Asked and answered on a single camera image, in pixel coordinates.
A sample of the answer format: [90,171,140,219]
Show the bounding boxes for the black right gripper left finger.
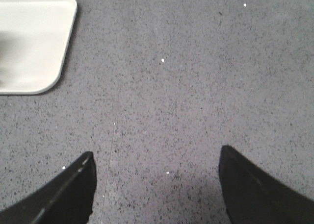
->
[0,151,96,224]

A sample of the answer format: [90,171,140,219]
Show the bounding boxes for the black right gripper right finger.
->
[219,145,314,224]

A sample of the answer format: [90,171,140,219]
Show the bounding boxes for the cream rectangular plastic tray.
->
[0,0,78,95]

